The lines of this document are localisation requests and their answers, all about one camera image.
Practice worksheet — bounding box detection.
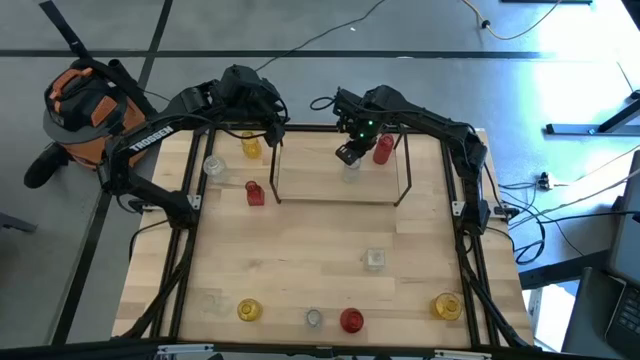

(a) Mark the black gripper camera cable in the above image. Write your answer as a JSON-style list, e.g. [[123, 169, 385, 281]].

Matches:
[[308, 95, 337, 112]]

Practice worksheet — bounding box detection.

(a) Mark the red square glass vase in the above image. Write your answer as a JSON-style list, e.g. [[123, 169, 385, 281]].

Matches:
[[244, 180, 266, 207]]

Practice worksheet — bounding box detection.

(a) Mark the grey laptop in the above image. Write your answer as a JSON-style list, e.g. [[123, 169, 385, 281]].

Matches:
[[604, 149, 640, 359]]

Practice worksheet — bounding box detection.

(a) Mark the red ribbed round glass vase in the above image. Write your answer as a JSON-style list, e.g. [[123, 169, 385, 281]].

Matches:
[[339, 307, 365, 334]]

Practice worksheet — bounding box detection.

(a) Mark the grey desk foot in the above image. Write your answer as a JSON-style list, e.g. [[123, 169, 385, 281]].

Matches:
[[0, 212, 39, 235]]

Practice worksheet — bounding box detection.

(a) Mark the orange black shop vacuum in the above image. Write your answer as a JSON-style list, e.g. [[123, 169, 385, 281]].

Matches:
[[23, 57, 157, 190]]

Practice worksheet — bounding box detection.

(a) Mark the red cylindrical glass vase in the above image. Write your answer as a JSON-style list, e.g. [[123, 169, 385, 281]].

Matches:
[[372, 133, 396, 166]]

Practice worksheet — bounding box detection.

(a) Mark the black metal table frame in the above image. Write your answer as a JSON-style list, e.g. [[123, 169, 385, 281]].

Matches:
[[112, 122, 534, 351]]

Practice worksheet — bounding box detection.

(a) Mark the yellow round glass vase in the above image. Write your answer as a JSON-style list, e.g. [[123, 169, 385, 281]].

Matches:
[[236, 297, 264, 323]]

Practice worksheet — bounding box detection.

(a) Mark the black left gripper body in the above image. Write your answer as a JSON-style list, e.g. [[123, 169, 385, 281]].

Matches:
[[217, 63, 290, 126]]

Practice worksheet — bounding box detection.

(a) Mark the black desk leg beam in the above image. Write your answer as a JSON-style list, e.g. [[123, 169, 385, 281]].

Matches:
[[518, 248, 610, 291]]

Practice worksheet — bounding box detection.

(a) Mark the yellow ribbed glass bottle vase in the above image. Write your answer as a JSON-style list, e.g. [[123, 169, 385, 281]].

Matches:
[[240, 130, 263, 160]]

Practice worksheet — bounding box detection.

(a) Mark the clear cylindrical glass vase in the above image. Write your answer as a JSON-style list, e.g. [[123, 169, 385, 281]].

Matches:
[[342, 158, 362, 184]]

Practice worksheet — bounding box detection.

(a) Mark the black desk foot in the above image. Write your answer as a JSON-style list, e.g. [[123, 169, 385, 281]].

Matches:
[[544, 89, 640, 137]]

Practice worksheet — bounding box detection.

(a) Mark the clear square textured glass vase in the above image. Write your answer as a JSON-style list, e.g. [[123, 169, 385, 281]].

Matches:
[[362, 247, 387, 273]]

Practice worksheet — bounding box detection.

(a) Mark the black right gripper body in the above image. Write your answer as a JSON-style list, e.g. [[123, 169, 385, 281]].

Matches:
[[333, 88, 384, 149]]

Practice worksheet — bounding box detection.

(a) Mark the tan floor cable with plug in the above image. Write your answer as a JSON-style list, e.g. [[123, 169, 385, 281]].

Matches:
[[460, 0, 564, 41]]

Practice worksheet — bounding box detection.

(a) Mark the wooden shelf black metal frame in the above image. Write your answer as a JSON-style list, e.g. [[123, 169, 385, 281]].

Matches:
[[268, 127, 414, 208]]

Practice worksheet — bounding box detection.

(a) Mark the black power cable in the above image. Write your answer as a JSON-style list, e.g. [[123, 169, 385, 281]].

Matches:
[[499, 209, 640, 226]]

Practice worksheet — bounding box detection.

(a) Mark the thin black floor cable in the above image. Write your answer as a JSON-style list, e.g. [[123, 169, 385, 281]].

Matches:
[[253, 0, 390, 72]]

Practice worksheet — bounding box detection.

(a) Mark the wide yellow glass vase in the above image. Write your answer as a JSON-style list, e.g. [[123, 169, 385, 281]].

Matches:
[[430, 292, 464, 322]]

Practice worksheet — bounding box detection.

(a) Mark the black aluminium crossbeam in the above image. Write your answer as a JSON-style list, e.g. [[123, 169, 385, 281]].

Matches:
[[0, 338, 640, 360]]

